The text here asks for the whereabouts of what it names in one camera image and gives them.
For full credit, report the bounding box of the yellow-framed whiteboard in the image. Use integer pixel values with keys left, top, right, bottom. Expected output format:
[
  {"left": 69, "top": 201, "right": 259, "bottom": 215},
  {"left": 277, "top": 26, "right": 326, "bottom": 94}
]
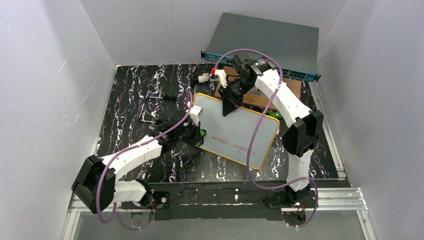
[{"left": 193, "top": 93, "right": 280, "bottom": 170}]

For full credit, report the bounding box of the green bone-shaped eraser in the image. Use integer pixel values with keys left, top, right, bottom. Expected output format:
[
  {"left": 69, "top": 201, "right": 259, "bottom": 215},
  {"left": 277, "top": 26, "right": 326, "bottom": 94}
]
[{"left": 194, "top": 129, "right": 206, "bottom": 147}]

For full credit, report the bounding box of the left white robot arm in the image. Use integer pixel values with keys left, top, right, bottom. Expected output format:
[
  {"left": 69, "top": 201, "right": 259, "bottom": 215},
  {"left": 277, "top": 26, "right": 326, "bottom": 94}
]
[{"left": 71, "top": 118, "right": 207, "bottom": 214}]

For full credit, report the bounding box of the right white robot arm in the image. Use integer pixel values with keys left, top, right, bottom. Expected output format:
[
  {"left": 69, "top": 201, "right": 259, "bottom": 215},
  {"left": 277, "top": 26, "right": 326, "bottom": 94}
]
[{"left": 211, "top": 53, "right": 324, "bottom": 202}]

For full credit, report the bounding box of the wooden board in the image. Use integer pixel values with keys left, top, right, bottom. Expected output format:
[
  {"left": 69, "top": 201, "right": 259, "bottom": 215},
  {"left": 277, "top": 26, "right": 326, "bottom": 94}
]
[{"left": 223, "top": 66, "right": 302, "bottom": 107}]

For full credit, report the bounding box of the black and white marker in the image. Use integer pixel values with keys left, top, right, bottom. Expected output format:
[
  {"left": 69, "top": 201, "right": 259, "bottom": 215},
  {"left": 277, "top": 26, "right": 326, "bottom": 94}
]
[{"left": 187, "top": 66, "right": 210, "bottom": 87}]

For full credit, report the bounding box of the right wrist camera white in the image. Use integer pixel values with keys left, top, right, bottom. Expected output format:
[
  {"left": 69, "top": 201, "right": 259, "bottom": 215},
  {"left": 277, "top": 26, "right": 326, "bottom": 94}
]
[{"left": 209, "top": 68, "right": 228, "bottom": 88}]

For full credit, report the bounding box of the teal network switch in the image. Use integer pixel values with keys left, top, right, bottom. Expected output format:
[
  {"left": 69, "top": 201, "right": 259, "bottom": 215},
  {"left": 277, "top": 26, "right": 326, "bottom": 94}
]
[{"left": 201, "top": 12, "right": 321, "bottom": 82}]

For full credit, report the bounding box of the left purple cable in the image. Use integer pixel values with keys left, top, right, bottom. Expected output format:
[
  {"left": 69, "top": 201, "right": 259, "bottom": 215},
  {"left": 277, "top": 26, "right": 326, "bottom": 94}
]
[{"left": 96, "top": 91, "right": 195, "bottom": 231}]

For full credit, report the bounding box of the purple cable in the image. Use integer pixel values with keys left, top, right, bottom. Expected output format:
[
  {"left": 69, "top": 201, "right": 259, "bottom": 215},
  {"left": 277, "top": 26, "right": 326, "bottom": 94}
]
[
  {"left": 213, "top": 48, "right": 320, "bottom": 229},
  {"left": 96, "top": 91, "right": 195, "bottom": 231}
]

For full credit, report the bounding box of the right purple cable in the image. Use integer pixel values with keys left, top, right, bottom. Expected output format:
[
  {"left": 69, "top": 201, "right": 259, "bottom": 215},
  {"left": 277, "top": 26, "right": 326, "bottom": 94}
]
[{"left": 213, "top": 48, "right": 320, "bottom": 229}]

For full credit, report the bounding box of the aluminium frame rail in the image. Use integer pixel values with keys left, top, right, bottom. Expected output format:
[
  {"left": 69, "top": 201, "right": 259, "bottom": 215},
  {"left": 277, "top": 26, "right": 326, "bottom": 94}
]
[{"left": 62, "top": 185, "right": 375, "bottom": 240}]

